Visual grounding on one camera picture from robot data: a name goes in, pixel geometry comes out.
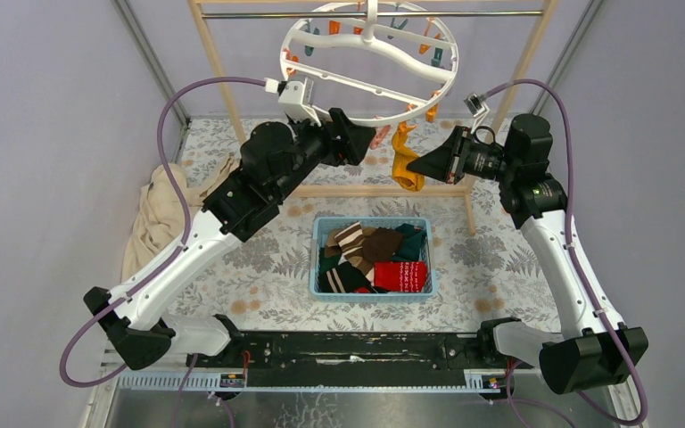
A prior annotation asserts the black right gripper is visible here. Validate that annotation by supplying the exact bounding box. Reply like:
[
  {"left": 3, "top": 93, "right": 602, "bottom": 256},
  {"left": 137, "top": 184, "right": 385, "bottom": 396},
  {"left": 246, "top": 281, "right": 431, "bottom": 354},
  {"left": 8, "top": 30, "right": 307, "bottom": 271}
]
[{"left": 408, "top": 126, "right": 518, "bottom": 184}]

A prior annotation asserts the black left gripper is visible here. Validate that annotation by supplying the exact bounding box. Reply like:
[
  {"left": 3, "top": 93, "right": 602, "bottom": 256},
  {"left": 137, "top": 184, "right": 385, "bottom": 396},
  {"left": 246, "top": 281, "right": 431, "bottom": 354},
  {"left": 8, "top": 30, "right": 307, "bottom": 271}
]
[{"left": 270, "top": 105, "right": 372, "bottom": 200}]

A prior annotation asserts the mustard yellow sock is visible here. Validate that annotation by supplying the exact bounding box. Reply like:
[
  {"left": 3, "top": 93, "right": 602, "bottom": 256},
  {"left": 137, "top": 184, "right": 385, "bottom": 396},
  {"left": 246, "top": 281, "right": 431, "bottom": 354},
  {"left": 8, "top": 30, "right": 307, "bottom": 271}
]
[{"left": 392, "top": 121, "right": 425, "bottom": 192}]

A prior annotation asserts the white round clip hanger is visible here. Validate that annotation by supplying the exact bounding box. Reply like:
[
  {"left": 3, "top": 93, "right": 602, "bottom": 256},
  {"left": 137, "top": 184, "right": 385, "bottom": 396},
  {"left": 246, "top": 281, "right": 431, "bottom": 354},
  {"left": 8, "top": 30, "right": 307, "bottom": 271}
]
[{"left": 279, "top": 1, "right": 460, "bottom": 127}]

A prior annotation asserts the dark teal sock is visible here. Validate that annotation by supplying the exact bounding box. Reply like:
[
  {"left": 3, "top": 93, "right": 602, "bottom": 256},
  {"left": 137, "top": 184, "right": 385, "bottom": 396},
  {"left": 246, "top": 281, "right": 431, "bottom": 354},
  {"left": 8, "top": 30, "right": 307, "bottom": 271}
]
[{"left": 390, "top": 223, "right": 426, "bottom": 262}]

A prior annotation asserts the dark brown sock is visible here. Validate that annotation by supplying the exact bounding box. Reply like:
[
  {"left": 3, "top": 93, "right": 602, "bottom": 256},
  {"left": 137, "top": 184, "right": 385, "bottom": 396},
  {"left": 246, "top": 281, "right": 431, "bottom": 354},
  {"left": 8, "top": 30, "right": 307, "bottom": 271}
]
[{"left": 362, "top": 228, "right": 403, "bottom": 263}]

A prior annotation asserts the tan brown sock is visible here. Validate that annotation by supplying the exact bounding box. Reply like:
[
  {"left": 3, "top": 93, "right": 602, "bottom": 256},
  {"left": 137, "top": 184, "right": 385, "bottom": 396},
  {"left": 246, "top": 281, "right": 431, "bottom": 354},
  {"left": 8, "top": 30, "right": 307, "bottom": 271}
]
[{"left": 324, "top": 228, "right": 343, "bottom": 258}]

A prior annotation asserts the light blue plastic basket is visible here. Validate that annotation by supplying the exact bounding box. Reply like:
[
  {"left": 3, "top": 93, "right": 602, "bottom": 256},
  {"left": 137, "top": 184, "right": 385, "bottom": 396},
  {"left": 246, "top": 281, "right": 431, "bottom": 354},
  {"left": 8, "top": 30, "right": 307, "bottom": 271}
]
[{"left": 309, "top": 217, "right": 438, "bottom": 303}]

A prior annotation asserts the dark green sock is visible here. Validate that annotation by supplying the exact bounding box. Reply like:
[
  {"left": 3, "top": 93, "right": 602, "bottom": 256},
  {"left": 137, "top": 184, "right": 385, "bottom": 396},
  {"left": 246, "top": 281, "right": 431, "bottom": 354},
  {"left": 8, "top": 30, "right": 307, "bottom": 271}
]
[{"left": 318, "top": 251, "right": 341, "bottom": 275}]

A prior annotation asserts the red patterned sock pair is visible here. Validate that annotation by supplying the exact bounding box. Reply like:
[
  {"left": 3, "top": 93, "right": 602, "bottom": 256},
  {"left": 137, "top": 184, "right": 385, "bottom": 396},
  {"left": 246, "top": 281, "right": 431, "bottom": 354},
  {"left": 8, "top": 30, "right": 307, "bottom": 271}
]
[{"left": 373, "top": 261, "right": 427, "bottom": 293}]

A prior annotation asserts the black sock with beige stripes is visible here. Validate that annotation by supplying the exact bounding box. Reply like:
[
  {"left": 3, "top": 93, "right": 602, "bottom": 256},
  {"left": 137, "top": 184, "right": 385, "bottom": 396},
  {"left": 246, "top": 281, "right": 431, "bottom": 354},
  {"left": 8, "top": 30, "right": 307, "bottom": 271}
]
[{"left": 318, "top": 262, "right": 374, "bottom": 293}]

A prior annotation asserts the brown striped sock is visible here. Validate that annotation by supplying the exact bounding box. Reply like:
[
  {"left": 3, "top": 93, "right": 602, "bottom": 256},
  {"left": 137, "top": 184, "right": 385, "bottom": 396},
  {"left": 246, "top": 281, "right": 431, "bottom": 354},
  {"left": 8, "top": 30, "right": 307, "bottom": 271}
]
[{"left": 333, "top": 222, "right": 374, "bottom": 281}]

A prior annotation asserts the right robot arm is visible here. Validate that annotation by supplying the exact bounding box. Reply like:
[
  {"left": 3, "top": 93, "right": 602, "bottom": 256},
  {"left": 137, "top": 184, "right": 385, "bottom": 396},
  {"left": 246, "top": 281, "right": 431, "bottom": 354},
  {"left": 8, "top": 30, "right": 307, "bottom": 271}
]
[{"left": 407, "top": 113, "right": 648, "bottom": 394}]

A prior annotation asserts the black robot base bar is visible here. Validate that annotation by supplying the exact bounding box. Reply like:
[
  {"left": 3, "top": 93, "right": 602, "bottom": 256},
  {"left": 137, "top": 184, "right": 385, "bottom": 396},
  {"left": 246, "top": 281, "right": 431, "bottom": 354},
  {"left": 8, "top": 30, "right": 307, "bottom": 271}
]
[{"left": 186, "top": 317, "right": 513, "bottom": 390}]

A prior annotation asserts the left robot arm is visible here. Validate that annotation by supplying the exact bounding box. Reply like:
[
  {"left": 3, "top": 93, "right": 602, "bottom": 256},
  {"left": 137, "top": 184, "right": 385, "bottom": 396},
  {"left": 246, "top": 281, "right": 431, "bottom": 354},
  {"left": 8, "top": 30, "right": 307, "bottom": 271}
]
[{"left": 84, "top": 108, "right": 376, "bottom": 370}]

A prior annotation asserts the beige crumpled cloth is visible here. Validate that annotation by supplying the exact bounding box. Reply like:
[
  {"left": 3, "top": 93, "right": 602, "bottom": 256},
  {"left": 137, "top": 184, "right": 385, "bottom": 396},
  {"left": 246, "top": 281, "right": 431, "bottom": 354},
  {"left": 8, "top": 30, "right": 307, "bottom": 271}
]
[{"left": 121, "top": 154, "right": 238, "bottom": 281}]

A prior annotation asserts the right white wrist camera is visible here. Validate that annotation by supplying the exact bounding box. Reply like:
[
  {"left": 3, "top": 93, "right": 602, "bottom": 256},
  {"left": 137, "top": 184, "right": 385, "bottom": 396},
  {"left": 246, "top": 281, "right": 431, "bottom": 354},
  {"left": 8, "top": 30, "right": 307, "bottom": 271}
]
[{"left": 464, "top": 94, "right": 490, "bottom": 128}]

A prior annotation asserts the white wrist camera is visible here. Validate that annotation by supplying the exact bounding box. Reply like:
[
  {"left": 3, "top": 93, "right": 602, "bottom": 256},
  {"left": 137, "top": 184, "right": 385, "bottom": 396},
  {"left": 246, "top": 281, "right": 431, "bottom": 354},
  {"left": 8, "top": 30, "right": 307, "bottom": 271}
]
[
  {"left": 464, "top": 94, "right": 490, "bottom": 128},
  {"left": 264, "top": 77, "right": 321, "bottom": 126}
]

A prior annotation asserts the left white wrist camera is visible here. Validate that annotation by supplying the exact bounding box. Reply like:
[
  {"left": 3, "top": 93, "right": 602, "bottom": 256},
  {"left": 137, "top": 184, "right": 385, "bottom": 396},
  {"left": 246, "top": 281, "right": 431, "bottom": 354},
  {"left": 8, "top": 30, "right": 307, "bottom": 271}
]
[{"left": 264, "top": 77, "right": 321, "bottom": 126}]

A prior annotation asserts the wooden drying rack frame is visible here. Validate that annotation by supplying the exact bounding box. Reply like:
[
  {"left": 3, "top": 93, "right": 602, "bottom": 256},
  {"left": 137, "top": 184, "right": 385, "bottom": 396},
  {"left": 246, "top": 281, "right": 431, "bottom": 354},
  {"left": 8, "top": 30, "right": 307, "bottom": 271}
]
[{"left": 187, "top": 0, "right": 559, "bottom": 236}]

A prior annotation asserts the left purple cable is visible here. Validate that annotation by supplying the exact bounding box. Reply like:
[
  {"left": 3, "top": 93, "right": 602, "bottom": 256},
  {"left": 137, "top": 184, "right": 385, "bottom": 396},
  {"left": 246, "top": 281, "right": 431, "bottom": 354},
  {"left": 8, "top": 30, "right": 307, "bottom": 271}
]
[{"left": 58, "top": 77, "right": 269, "bottom": 390}]

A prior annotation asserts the purple cable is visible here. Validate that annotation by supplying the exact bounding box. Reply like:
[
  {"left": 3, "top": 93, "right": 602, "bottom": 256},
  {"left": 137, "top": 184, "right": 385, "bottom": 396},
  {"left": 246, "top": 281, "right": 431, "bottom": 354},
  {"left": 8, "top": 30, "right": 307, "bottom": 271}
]
[
  {"left": 478, "top": 78, "right": 649, "bottom": 428},
  {"left": 58, "top": 77, "right": 269, "bottom": 390}
]

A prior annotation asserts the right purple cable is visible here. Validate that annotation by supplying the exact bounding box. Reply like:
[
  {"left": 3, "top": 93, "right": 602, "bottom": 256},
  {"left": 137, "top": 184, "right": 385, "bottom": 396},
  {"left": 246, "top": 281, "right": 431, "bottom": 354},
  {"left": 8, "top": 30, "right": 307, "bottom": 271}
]
[{"left": 478, "top": 78, "right": 649, "bottom": 428}]

